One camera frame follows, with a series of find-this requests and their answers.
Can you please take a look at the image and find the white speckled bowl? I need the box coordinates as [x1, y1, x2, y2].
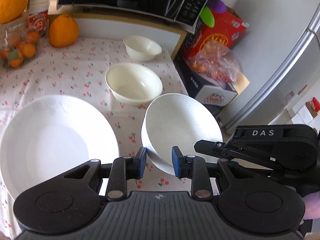
[141, 93, 223, 175]

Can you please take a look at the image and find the blue patterned plate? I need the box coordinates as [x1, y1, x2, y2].
[1, 95, 119, 199]

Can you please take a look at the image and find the person's hand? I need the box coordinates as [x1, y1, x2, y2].
[303, 191, 320, 220]

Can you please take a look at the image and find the blue white cardboard box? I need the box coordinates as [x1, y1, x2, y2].
[174, 55, 249, 118]

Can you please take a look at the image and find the large cream bowl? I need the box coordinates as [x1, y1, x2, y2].
[105, 62, 163, 106]

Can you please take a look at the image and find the silver refrigerator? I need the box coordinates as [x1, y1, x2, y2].
[220, 0, 319, 133]

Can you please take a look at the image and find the cherry print tablecloth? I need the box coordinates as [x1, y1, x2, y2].
[0, 36, 221, 238]

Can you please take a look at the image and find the plastic bag of oranges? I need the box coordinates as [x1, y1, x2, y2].
[187, 40, 240, 83]

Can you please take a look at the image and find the small cream bowl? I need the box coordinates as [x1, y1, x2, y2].
[123, 35, 162, 62]

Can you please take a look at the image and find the red cardboard box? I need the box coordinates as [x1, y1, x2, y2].
[179, 11, 249, 61]

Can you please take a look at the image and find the orange on table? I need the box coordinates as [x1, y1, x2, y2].
[48, 14, 79, 48]

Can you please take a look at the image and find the purple green plush toy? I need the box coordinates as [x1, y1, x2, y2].
[200, 0, 227, 28]

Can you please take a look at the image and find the glass jar of kumquats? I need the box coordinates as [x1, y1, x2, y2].
[1, 11, 40, 68]

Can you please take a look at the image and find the red tin can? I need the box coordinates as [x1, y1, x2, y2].
[29, 10, 48, 37]

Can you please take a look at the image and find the orange on jar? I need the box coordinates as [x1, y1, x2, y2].
[0, 0, 28, 24]

